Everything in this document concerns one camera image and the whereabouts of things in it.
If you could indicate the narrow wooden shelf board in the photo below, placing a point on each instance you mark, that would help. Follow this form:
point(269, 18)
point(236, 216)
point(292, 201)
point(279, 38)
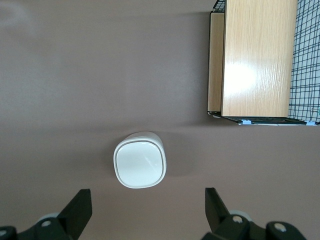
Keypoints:
point(215, 62)

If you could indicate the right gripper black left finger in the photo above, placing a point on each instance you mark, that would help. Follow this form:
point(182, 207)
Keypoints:
point(72, 217)

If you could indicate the large light wooden shelf board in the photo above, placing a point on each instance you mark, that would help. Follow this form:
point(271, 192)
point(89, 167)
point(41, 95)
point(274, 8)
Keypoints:
point(257, 62)

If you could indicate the cream flip-lid trash can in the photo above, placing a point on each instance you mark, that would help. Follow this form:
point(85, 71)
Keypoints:
point(140, 163)

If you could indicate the wooden step shelf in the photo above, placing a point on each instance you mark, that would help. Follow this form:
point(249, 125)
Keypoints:
point(306, 75)

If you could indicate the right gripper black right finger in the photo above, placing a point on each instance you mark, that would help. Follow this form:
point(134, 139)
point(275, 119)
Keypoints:
point(220, 220)

